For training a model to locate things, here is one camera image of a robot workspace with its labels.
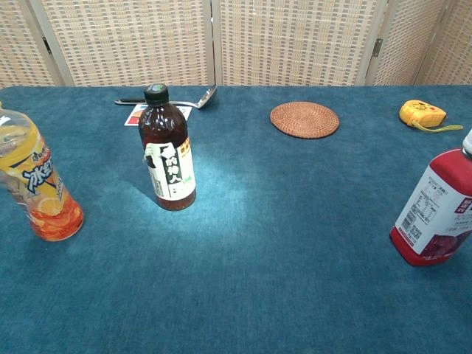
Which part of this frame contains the orange iced tea bottle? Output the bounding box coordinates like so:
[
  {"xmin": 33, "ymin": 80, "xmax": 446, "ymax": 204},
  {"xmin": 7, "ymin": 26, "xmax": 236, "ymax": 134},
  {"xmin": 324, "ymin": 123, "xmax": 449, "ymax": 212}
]
[{"xmin": 0, "ymin": 101, "xmax": 85, "ymax": 243}]

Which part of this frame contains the red NFC juice bottle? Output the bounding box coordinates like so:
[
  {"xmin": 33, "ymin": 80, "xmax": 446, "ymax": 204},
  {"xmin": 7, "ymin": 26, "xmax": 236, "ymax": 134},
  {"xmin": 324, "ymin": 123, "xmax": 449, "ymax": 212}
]
[{"xmin": 389, "ymin": 128, "xmax": 472, "ymax": 267}]

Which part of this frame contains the dark brown tea bottle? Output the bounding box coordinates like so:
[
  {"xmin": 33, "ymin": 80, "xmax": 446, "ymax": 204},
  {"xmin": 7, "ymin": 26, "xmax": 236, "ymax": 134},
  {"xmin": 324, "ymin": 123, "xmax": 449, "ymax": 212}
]
[{"xmin": 138, "ymin": 83, "xmax": 197, "ymax": 212}]

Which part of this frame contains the blue felt table cover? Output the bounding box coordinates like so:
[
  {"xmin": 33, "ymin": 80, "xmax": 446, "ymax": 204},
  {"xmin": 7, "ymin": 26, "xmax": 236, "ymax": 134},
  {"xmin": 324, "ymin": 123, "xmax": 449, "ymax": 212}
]
[{"xmin": 0, "ymin": 85, "xmax": 472, "ymax": 354}]

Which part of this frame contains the round woven rattan coaster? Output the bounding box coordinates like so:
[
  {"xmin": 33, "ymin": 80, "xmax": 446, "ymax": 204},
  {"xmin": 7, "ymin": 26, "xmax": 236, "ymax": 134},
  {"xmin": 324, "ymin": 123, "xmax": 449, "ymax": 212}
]
[{"xmin": 269, "ymin": 101, "xmax": 341, "ymax": 140}]

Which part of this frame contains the printed paper card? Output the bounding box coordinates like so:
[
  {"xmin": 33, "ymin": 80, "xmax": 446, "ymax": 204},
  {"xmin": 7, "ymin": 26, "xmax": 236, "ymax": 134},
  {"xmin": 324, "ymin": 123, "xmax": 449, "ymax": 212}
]
[{"xmin": 124, "ymin": 103, "xmax": 192, "ymax": 128}]

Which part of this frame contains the woven folding screen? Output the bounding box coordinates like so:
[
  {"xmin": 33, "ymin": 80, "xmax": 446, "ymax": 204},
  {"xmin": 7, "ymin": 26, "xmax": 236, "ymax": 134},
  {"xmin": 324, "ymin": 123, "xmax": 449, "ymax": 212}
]
[{"xmin": 0, "ymin": 0, "xmax": 472, "ymax": 88}]

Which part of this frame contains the yellow tape measure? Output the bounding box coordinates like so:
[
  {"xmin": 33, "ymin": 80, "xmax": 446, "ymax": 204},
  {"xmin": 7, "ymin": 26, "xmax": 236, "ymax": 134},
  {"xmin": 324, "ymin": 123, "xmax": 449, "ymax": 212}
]
[{"xmin": 399, "ymin": 100, "xmax": 464, "ymax": 133}]

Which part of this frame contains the metal ladle black handle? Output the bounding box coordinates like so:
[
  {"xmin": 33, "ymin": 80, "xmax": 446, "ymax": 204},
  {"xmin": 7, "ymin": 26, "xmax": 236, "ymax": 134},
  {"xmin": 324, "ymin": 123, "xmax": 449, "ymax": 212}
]
[{"xmin": 114, "ymin": 84, "xmax": 218, "ymax": 110}]

